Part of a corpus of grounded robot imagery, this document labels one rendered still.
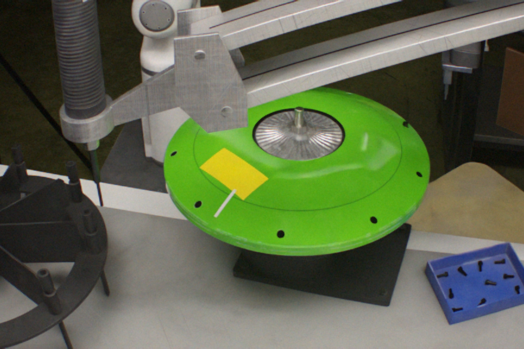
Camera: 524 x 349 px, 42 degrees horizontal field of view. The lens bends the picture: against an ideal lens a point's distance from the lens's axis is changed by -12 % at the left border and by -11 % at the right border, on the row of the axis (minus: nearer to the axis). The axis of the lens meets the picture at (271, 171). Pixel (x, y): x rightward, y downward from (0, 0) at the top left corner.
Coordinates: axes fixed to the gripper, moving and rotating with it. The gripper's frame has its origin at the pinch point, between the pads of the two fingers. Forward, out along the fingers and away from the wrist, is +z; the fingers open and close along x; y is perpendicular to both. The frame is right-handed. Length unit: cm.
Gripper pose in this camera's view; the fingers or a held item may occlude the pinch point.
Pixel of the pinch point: (444, 90)
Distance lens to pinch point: 114.2
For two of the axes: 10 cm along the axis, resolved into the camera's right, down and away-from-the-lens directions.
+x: 1.6, -6.0, 7.8
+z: 0.1, 8.0, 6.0
